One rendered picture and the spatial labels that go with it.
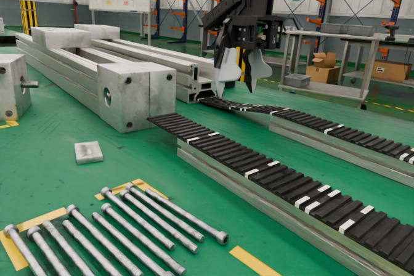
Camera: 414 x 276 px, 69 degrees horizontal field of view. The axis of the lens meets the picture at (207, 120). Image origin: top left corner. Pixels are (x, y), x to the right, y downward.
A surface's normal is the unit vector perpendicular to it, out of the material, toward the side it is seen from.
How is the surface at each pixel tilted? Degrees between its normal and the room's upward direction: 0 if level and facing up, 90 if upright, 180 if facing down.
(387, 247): 0
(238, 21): 90
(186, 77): 90
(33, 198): 0
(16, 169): 0
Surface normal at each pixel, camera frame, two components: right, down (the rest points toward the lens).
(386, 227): 0.06, -0.94
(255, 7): -0.78, 0.16
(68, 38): 0.63, 0.29
